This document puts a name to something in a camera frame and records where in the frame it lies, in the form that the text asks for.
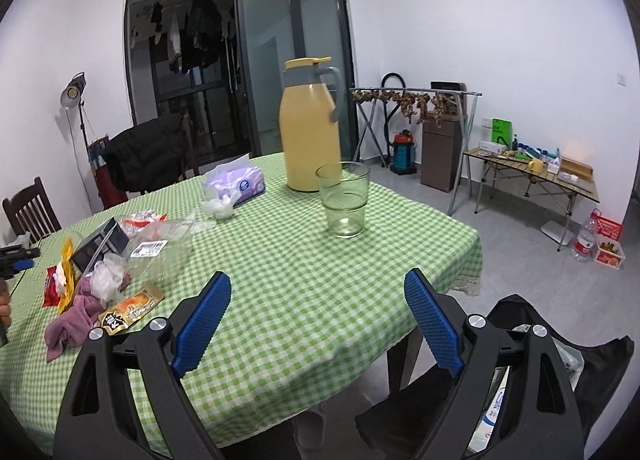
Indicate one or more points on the crumpled white tissue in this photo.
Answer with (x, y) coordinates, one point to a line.
(217, 210)

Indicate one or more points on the green paper bag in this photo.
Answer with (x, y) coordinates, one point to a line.
(501, 132)

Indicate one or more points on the wooden box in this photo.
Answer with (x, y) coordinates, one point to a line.
(575, 169)

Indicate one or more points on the large water bottle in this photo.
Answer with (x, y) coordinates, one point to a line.
(584, 240)

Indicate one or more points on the grey slipper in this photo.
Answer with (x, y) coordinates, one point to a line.
(310, 430)

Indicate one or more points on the white carton box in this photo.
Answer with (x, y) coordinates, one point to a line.
(491, 147)

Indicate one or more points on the yellow thermos jug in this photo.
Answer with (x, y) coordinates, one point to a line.
(307, 140)

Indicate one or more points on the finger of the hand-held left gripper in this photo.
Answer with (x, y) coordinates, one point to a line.
(20, 253)

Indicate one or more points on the white stand base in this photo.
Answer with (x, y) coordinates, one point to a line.
(554, 231)

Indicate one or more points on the hanging clothes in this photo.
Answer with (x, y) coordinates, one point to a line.
(202, 25)

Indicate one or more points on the black jacket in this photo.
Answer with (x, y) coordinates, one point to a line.
(145, 155)

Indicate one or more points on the green checked tablecloth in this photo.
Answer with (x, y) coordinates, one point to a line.
(280, 260)

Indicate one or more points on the purple towel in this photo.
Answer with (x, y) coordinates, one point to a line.
(75, 325)

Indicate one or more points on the hanging dried meat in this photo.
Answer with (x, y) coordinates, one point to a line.
(410, 102)

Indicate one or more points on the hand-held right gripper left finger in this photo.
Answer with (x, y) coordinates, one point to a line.
(202, 325)

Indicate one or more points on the black-lined trash bin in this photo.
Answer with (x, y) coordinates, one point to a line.
(605, 375)

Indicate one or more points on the black flat box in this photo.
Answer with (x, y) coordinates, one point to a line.
(447, 85)

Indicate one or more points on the clear plastic packaging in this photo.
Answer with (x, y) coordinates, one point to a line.
(160, 260)

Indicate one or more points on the red snack packet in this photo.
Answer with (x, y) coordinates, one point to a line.
(50, 290)

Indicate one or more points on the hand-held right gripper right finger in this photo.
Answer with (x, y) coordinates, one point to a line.
(432, 325)

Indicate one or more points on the sliding glass door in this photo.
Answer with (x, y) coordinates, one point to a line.
(270, 30)

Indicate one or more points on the dark red bag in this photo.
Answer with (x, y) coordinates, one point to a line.
(110, 185)

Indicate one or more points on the glass cup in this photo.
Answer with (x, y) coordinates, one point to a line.
(345, 210)

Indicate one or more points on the metal drying rack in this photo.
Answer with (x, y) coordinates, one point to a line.
(470, 140)

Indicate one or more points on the row of small bottles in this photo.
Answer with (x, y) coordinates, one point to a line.
(535, 151)

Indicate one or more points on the studio lamp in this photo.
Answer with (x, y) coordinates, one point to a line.
(72, 90)

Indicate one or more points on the red white fruit box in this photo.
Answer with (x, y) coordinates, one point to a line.
(610, 257)

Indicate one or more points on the wooden chair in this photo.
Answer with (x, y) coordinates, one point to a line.
(30, 212)

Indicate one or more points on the gold snack packet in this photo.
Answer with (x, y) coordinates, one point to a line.
(135, 307)

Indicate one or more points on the red basket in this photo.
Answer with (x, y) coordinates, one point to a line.
(607, 227)

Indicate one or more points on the folding table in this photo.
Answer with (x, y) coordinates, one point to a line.
(550, 180)

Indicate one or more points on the yellow wrapper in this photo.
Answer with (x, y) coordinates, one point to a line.
(67, 250)

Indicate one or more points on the brown cabinet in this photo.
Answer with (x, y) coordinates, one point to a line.
(440, 155)

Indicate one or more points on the orange white wrapper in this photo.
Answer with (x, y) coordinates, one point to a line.
(142, 220)

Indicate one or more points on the white plastic bag pile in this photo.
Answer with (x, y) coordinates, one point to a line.
(235, 185)

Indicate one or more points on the yellow sponge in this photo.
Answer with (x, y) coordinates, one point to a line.
(535, 165)

